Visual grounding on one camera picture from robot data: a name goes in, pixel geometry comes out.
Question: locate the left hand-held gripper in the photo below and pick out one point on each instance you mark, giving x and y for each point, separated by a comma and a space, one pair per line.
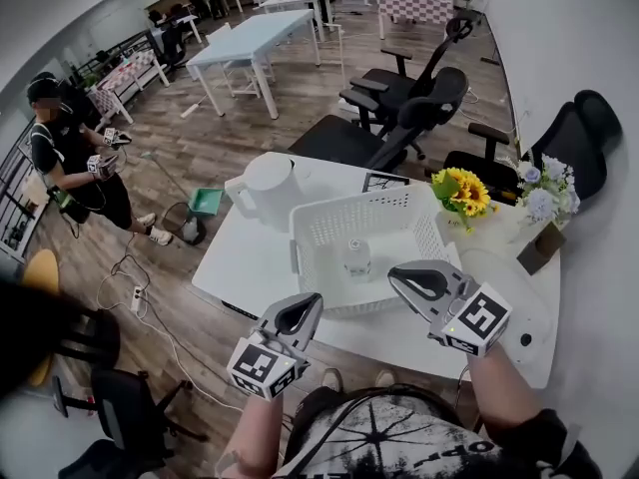
254, 364

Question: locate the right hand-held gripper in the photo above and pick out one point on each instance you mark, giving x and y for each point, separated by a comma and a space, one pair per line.
481, 315

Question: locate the white plastic basket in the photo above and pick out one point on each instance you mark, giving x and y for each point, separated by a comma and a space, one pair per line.
329, 222

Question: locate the person's right forearm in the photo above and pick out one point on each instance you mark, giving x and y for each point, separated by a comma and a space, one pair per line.
504, 392

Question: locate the person's left forearm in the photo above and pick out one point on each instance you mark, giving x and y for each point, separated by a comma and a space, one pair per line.
257, 432

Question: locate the person's left shoe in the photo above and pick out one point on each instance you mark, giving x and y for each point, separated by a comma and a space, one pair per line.
332, 379

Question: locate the person's shoe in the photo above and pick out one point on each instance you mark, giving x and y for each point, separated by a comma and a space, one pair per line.
332, 379
385, 378

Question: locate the small white flower pot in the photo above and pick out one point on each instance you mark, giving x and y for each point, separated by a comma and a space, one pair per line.
455, 220

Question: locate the white table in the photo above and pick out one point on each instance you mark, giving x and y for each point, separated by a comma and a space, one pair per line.
239, 267

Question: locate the person's right shoe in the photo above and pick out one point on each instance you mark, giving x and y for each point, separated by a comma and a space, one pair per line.
385, 378

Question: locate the yellow sunflower bouquet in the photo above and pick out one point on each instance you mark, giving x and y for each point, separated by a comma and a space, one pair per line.
464, 190

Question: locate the round white kettle base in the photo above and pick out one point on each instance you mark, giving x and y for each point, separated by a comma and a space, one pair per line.
526, 339

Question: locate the brown cardboard holder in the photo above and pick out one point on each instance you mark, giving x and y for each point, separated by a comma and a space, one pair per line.
541, 247

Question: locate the white electric kettle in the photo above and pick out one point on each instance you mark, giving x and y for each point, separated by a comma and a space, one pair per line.
272, 192

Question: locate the black mesh trash bin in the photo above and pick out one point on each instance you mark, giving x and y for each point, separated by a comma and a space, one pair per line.
175, 227

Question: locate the black white printed t-shirt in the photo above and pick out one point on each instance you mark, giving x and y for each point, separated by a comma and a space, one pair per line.
394, 442

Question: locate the pale blue flower bouquet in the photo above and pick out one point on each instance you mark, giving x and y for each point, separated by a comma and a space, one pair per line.
549, 187

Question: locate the white power strip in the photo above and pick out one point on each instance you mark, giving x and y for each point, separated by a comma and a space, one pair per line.
136, 298

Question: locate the black mesh office chair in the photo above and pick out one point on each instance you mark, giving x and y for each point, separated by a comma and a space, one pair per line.
384, 85
339, 140
574, 143

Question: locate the black rolling chair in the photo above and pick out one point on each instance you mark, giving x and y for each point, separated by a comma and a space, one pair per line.
120, 407

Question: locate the white floor mop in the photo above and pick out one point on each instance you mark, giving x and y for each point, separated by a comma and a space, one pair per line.
189, 113

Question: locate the yellow chair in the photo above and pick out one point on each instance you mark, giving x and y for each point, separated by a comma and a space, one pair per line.
42, 272

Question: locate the checkered cloth table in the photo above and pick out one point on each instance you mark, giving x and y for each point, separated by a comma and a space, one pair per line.
125, 75
414, 3

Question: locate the light blue top table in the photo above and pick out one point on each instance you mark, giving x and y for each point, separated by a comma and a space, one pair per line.
254, 38

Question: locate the black picture frame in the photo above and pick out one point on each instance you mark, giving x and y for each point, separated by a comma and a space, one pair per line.
384, 182

